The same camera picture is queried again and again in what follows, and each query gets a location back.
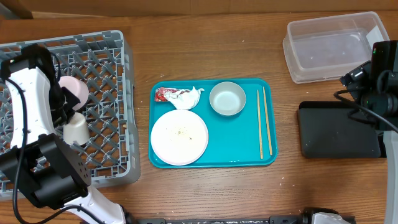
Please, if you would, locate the teal plastic tray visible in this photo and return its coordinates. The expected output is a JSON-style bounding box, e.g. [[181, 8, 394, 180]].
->
[[149, 78, 278, 168]]

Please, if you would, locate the clear plastic bin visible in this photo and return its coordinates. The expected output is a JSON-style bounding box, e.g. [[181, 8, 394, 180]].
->
[[282, 12, 389, 84]]

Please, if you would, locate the black plastic tray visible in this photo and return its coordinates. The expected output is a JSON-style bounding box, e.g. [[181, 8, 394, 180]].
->
[[297, 101, 386, 159]]

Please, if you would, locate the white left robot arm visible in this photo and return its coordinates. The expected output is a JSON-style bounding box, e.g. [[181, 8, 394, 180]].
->
[[1, 44, 134, 223]]

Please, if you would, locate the grey dishwasher rack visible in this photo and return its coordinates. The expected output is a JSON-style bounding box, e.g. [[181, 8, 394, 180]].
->
[[1, 30, 141, 200]]

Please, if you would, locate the grey shallow bowl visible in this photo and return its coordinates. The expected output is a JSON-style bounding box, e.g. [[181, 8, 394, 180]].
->
[[209, 82, 246, 116]]

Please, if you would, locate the right wooden chopstick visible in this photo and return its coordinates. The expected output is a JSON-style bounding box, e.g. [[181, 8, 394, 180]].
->
[[262, 87, 273, 156]]

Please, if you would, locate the large white plate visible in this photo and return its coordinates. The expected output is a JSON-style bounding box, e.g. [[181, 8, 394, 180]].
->
[[150, 110, 209, 166]]

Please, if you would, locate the wooden chopstick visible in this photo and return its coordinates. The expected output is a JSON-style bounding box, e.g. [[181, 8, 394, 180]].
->
[[262, 87, 273, 156], [257, 90, 264, 159]]

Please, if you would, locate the cream paper cup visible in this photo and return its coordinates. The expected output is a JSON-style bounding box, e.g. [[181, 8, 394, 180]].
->
[[63, 112, 90, 146]]

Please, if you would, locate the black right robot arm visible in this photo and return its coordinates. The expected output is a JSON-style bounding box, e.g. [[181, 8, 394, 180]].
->
[[333, 40, 397, 223]]

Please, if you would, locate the left wooden chopstick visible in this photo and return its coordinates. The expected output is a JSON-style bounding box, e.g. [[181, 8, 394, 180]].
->
[[257, 90, 264, 159]]

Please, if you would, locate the red snack wrapper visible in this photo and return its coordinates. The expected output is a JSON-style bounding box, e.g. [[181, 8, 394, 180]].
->
[[155, 87, 190, 102]]

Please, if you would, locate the crumpled white napkin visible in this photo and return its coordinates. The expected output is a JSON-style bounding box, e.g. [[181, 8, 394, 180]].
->
[[164, 87, 204, 110]]

